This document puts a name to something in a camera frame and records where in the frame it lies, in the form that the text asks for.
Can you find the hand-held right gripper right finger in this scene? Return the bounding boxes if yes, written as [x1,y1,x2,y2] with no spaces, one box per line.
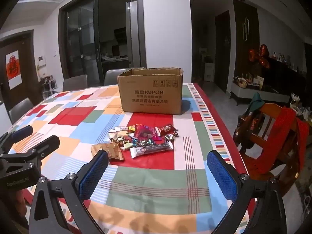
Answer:
[207,150,288,234]

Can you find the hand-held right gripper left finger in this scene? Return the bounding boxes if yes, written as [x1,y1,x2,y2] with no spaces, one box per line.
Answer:
[29,149,109,234]

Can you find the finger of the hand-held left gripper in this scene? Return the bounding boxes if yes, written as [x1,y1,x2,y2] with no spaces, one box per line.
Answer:
[0,125,34,152]
[0,135,60,167]

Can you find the brown snack packet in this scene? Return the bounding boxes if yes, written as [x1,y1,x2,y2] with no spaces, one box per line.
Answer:
[91,143,125,161]

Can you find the long white snack packet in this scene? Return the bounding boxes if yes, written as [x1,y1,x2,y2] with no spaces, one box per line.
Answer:
[130,143,175,159]

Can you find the pile of assorted snack packets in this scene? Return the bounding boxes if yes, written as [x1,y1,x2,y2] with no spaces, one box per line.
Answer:
[108,123,179,152]

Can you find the brown cardboard box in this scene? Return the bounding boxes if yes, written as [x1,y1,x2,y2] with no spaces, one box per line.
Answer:
[117,67,184,115]

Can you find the grey upholstered chair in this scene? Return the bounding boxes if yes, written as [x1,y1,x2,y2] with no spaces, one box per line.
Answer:
[62,74,88,92]
[8,97,35,125]
[104,68,133,86]

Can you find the white storage cart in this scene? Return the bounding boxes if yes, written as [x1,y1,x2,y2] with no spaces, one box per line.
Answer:
[40,75,58,97]

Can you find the brown wooden chair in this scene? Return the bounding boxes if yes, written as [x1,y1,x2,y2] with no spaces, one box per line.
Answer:
[233,102,310,198]

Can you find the colourful patchwork tablecloth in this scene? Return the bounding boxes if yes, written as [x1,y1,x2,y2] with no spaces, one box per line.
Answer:
[0,83,259,234]

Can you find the dark wooden door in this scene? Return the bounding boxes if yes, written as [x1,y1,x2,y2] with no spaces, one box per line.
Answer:
[0,30,35,114]

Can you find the red and white door poster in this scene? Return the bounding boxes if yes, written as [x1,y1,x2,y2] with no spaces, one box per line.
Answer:
[5,50,23,89]

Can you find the red cloth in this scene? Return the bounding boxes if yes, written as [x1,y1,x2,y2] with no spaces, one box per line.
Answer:
[253,107,310,162]

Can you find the green cloth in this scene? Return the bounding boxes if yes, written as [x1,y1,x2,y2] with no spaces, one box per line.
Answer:
[247,92,266,113]

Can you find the low white sideboard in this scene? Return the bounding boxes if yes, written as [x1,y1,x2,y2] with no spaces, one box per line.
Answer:
[230,80,290,103]

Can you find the white floor box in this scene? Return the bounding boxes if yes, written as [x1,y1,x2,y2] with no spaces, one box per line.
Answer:
[204,62,215,82]

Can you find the white flower decoration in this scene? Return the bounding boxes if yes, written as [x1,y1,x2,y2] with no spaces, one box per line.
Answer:
[290,93,303,109]

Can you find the black framed glass sliding door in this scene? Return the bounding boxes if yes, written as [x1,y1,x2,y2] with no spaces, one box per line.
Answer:
[58,0,147,87]

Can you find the dark interior door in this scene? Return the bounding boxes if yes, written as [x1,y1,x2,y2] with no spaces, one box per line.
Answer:
[214,10,231,93]

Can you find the red foil balloon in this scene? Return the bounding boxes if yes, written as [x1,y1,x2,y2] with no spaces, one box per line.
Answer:
[249,44,271,69]

